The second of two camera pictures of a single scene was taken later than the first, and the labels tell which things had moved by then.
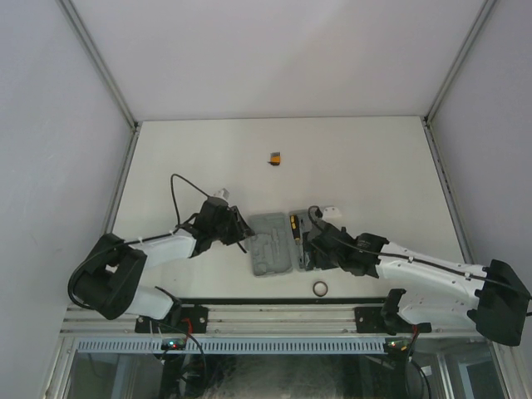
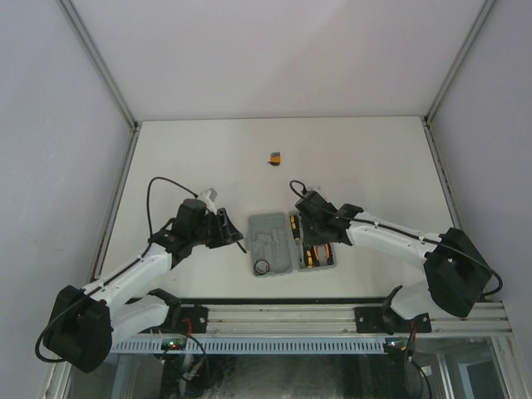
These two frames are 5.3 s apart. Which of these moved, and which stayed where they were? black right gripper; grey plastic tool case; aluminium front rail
Moved: black right gripper
Stayed: aluminium front rail; grey plastic tool case
